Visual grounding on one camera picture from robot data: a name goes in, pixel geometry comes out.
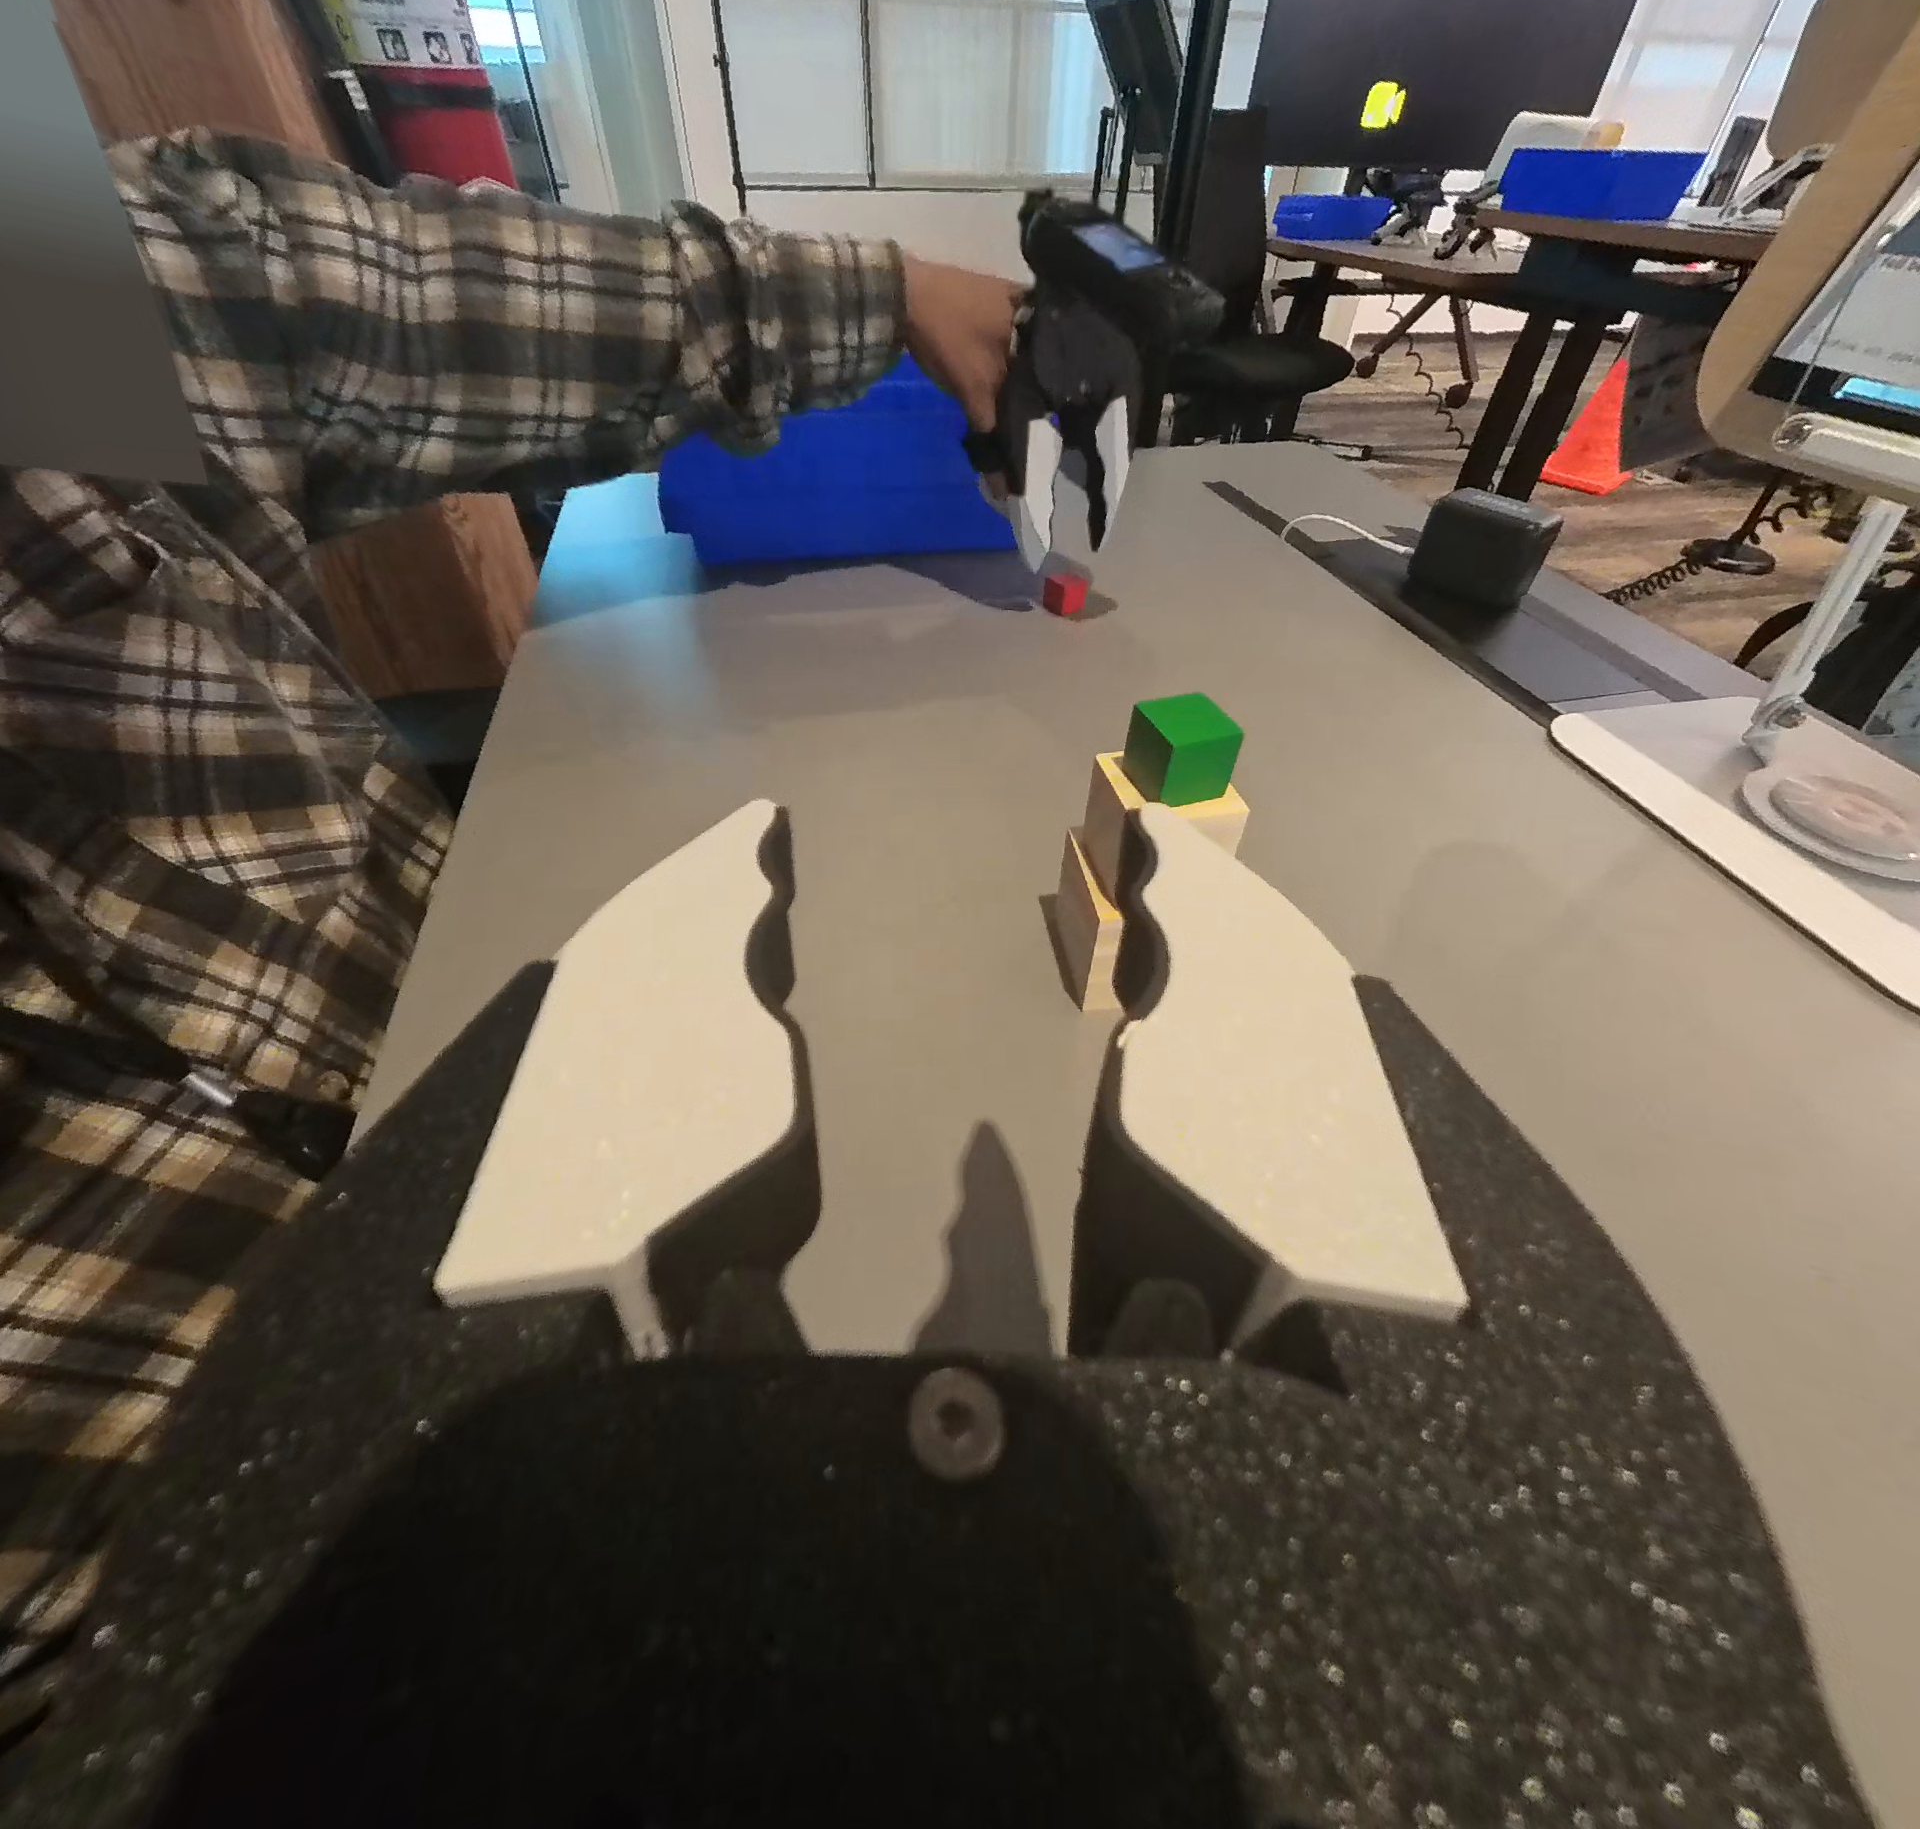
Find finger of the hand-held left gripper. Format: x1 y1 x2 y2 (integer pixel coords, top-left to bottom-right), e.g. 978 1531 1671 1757
1005 411 1074 572
1078 393 1138 558

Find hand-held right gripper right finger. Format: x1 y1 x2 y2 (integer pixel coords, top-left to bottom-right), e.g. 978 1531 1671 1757
1067 803 1472 1335

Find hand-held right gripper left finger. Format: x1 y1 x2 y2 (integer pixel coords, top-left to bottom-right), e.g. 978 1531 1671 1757
433 798 829 1362

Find large pale wooden cube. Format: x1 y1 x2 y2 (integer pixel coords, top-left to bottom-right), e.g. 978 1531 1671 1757
1055 827 1171 1013

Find green wooden cube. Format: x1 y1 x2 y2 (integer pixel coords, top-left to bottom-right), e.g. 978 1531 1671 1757
1127 695 1248 807

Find medium pale wooden cube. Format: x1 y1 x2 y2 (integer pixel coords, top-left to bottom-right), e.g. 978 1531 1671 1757
1091 749 1249 908

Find person's left hand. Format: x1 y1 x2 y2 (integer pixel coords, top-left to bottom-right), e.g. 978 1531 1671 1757
898 256 1034 438

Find black office chair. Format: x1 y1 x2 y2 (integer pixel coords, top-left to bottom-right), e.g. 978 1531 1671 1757
1154 104 1357 444

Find big blue plastic bin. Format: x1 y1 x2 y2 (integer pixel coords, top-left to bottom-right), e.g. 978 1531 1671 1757
660 357 1025 565

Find small black monitor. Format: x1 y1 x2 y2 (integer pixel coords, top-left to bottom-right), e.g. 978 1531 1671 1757
1084 0 1187 167

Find black stand pole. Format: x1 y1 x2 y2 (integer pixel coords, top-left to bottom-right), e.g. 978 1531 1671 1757
1163 0 1252 444

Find black power adapter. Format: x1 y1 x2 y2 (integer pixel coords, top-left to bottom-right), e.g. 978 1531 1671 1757
1413 488 1562 604

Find light blue chair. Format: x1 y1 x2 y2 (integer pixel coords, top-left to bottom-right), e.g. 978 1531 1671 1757
533 477 706 627

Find orange traffic cone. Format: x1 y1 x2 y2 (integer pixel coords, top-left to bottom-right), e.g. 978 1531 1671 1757
1543 357 1637 497

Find dark desk with black legs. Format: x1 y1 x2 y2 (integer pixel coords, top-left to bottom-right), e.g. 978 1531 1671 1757
1266 210 1779 499

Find person's plaid shirt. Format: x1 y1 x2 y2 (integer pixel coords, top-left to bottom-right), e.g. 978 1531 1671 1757
0 468 459 1681

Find red fire extinguisher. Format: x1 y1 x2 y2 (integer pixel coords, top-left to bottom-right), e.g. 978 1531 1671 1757
358 59 519 194

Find wooden pillar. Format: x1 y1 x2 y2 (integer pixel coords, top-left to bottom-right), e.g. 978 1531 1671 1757
16 0 542 698

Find black coiled cable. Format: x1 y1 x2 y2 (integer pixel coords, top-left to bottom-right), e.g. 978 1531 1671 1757
1612 546 1773 604

